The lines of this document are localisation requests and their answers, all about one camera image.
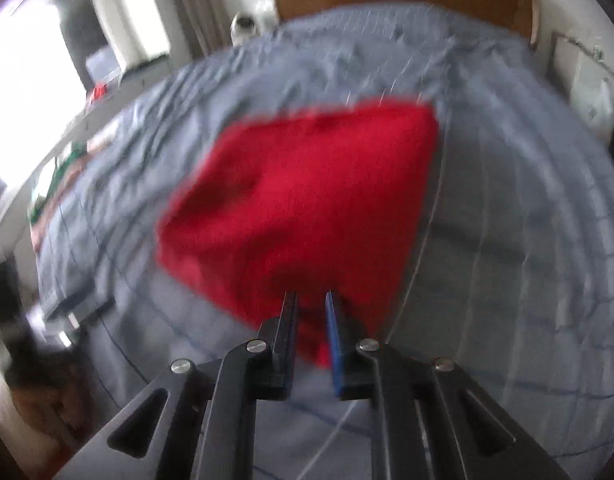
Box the green garment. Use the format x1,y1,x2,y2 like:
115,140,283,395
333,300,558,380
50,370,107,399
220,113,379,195
29,140,88,223

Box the grey checked bed blanket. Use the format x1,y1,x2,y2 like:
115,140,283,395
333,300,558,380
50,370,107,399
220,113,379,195
34,2,614,480

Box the red cloth garment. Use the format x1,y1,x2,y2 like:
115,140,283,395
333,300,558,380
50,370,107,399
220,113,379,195
156,101,440,372

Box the white window ledge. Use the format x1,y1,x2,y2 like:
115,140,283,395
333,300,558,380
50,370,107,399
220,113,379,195
0,67,172,261

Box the white garment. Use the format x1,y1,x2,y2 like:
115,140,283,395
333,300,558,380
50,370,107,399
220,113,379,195
31,160,60,211

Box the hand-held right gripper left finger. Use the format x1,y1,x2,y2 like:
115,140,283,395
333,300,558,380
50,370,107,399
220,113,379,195
107,291,299,480

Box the white round appliance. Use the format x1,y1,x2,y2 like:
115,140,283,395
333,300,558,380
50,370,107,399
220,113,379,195
230,12,260,46

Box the pink garment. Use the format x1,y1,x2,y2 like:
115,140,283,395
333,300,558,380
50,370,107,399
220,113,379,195
31,195,62,252

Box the beige curtain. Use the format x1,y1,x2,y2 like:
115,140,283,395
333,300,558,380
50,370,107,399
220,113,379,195
164,0,232,58

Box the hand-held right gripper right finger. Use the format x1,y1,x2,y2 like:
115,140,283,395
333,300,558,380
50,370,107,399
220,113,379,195
326,291,518,480

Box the white bedside cabinet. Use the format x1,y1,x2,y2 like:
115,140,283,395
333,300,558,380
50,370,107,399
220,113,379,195
549,30,614,126

